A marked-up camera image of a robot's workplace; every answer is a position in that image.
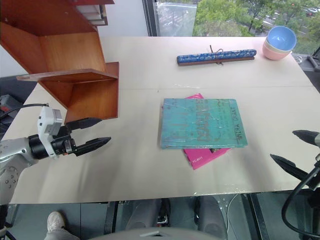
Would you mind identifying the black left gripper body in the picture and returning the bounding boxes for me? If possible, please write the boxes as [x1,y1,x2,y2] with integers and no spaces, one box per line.
[51,123,77,157]

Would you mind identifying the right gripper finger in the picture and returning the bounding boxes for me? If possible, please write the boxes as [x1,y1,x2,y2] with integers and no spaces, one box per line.
[269,153,320,190]
[292,129,320,146]

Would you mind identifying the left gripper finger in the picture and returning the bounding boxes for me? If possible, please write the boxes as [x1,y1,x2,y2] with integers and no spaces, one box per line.
[65,117,103,131]
[73,136,112,158]

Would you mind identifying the wooden shelf unit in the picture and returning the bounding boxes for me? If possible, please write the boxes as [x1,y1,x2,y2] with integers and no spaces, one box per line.
[0,0,120,124]

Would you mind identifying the pink softcover book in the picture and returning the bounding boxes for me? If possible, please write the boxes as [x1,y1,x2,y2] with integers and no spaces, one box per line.
[159,92,232,171]

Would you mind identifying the teal hardcover book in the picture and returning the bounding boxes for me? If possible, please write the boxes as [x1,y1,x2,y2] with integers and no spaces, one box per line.
[157,97,249,150]

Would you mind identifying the black table leg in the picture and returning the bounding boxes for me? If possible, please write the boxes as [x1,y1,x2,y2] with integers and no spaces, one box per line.
[246,192,271,240]

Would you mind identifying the black and red device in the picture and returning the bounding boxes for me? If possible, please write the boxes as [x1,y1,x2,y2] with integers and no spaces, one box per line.
[0,94,23,121]

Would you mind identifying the black equipment stand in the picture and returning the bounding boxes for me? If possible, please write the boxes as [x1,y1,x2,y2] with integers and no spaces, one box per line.
[306,55,320,74]

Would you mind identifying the white sneaker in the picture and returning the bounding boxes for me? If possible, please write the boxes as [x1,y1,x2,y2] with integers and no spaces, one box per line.
[47,211,66,236]

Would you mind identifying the pink bowl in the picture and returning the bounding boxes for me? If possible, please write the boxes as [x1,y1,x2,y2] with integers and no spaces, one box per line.
[261,41,293,61]

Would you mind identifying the grey trouser leg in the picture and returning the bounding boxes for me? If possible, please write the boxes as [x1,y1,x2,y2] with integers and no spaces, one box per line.
[44,226,81,240]

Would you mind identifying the cream bowl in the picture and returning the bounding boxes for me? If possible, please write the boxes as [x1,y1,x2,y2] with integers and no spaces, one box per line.
[263,37,294,55]

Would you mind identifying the blue bowl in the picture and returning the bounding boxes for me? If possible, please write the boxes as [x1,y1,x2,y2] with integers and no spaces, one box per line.
[266,25,298,52]

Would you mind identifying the blue patterned rolled scroll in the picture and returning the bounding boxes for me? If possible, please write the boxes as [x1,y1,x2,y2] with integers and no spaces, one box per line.
[176,48,256,64]

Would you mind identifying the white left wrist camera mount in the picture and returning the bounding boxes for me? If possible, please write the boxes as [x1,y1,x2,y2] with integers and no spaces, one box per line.
[36,106,63,160]

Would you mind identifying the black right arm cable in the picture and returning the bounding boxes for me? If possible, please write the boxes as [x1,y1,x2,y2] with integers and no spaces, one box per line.
[281,159,320,236]

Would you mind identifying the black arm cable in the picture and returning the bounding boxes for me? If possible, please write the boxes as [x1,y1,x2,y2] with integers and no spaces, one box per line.
[0,103,50,121]
[281,159,320,236]

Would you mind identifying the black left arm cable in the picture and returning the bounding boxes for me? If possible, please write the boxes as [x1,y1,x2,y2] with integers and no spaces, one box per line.
[0,103,50,121]

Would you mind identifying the thin white cable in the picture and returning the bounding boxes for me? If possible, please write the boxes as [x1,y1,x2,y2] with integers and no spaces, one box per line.
[225,193,243,227]

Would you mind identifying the dark window frame post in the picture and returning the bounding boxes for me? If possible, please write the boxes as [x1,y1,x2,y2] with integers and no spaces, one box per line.
[141,0,161,38]

